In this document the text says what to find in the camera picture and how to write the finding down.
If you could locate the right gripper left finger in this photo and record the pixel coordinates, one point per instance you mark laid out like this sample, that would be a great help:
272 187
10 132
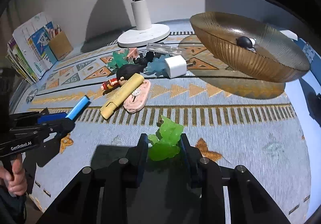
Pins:
99 196

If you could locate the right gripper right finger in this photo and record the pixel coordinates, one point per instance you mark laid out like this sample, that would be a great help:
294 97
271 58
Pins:
249 202

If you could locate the blue lighter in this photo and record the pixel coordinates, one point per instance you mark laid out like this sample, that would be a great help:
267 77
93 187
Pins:
78 108

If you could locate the light green translucent figurine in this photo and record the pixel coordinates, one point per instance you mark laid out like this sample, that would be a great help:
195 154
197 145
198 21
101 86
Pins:
165 142

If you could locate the dark green translucent figurine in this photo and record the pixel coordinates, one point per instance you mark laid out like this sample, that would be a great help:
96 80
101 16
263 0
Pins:
118 60

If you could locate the pink card box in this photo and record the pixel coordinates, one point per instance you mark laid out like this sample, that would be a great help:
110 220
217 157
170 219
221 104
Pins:
132 54

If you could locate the person's left hand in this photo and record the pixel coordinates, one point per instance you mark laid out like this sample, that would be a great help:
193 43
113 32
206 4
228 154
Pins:
15 182

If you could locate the row of upright books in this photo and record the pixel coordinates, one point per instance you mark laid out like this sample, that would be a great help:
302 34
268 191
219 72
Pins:
30 45

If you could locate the yellow marker pen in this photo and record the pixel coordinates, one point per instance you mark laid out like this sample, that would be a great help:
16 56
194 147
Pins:
120 95

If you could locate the brown cylindrical pen holder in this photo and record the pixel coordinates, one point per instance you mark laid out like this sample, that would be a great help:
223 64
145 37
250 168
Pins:
60 46

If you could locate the red toy figure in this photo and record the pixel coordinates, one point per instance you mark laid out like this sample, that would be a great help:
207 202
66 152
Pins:
112 83

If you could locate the pens in holder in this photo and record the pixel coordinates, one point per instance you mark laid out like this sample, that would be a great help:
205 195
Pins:
54 31

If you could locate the pink oval case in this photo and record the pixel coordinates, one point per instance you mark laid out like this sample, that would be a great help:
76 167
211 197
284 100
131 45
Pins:
138 98

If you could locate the black whale toy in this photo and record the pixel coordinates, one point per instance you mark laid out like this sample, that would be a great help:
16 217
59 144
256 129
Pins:
128 70

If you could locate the patterned blue woven mat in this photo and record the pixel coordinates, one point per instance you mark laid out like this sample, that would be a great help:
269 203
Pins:
232 118

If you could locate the light blue translucent figurine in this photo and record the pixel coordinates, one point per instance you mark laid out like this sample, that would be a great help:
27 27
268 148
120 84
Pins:
157 67

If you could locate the clear acrylic bar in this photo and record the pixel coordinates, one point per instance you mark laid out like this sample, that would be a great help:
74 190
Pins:
164 49

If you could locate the white desk lamp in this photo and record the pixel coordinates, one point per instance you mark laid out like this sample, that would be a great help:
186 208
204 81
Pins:
144 31

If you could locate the amber ribbed glass bowl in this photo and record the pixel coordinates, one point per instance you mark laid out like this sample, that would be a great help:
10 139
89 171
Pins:
274 58

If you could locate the white charger plug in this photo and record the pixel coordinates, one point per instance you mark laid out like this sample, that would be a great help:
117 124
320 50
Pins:
176 66

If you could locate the black round ball toy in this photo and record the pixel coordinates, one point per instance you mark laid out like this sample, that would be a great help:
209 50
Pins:
245 42

